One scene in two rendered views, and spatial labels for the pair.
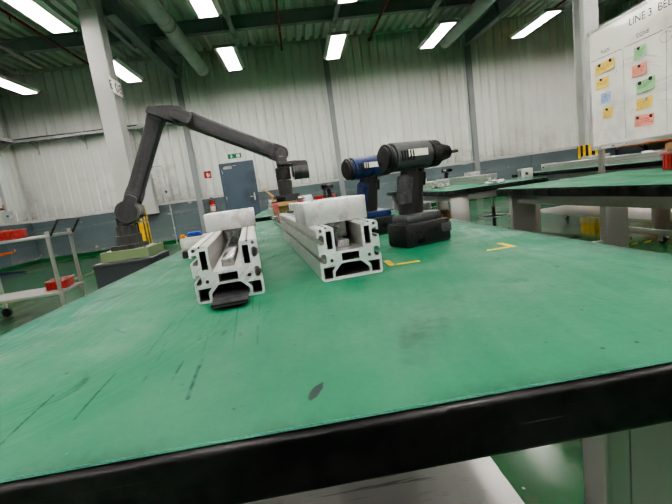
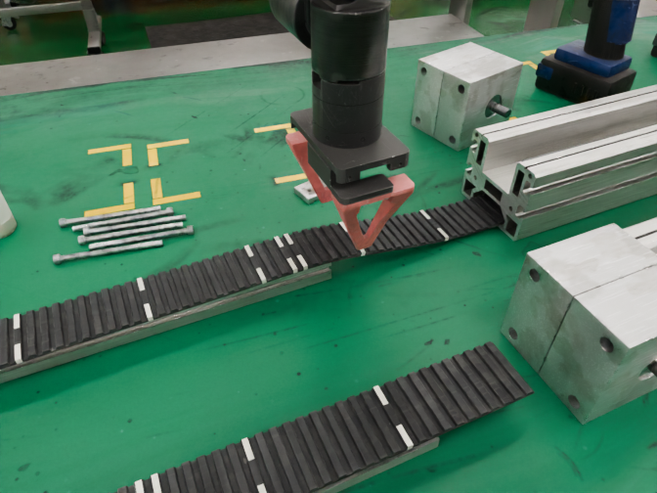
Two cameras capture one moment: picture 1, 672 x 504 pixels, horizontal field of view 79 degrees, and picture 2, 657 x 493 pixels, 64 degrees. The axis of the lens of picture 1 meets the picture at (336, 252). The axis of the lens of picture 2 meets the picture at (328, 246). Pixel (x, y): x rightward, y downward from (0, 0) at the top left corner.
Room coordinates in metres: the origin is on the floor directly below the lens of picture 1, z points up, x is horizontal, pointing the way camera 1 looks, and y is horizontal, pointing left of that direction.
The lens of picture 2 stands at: (1.70, 0.54, 1.15)
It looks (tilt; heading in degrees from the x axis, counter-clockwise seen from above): 42 degrees down; 257
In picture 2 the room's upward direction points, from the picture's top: straight up
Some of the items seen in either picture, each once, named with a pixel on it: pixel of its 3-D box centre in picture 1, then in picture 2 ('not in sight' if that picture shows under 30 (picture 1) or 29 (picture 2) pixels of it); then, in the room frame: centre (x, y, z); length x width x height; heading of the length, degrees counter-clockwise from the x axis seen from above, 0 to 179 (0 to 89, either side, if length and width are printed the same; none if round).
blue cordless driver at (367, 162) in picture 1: (379, 194); (585, 16); (1.16, -0.15, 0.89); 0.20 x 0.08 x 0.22; 114
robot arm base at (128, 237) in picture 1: (128, 236); not in sight; (1.48, 0.74, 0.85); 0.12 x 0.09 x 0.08; 175
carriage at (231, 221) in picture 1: (232, 224); not in sight; (0.99, 0.24, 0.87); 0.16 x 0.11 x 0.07; 11
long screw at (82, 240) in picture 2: not in sight; (131, 232); (1.80, 0.07, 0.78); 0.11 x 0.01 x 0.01; 3
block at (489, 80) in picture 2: not in sight; (470, 98); (1.36, -0.05, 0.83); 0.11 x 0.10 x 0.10; 114
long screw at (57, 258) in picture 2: not in sight; (109, 250); (1.83, 0.10, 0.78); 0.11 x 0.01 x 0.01; 2
